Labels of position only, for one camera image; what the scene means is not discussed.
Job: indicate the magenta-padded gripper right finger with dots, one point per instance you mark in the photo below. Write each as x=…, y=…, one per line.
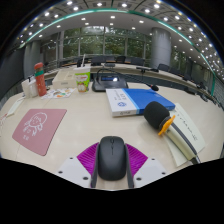
x=150, y=170

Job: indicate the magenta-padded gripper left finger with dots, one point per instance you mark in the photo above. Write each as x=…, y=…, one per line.
x=71, y=170

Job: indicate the black computer mouse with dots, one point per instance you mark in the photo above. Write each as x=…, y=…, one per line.
x=111, y=160

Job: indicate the pink printed mouse pad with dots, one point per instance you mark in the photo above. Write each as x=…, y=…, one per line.
x=38, y=130

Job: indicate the blue and white book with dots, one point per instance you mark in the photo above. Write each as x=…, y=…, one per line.
x=146, y=98

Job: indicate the colourful sticker sheet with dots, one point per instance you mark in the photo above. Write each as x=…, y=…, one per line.
x=60, y=93

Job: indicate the white lidded mug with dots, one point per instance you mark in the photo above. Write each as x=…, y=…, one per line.
x=33, y=89

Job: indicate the white cardboard box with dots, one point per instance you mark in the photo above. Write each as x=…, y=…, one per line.
x=64, y=80

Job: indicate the white paper cup stack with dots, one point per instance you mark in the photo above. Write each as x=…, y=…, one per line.
x=25, y=90

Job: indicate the red thermos bottle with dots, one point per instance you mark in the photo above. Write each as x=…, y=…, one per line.
x=40, y=81

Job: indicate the dark office chairs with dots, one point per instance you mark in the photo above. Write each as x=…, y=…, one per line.
x=163, y=67

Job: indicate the long curved conference desk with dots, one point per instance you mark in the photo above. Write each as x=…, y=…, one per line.
x=133, y=66

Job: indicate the ceiling lights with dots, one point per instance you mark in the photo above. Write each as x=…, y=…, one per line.
x=125, y=5

